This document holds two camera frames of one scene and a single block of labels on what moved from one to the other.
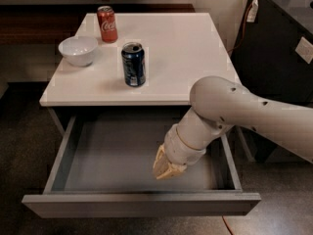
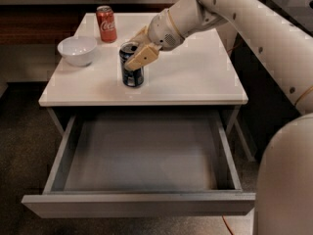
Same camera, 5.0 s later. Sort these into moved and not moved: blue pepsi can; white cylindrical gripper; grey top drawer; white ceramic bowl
Moved: white cylindrical gripper
Not moved: white ceramic bowl; grey top drawer; blue pepsi can
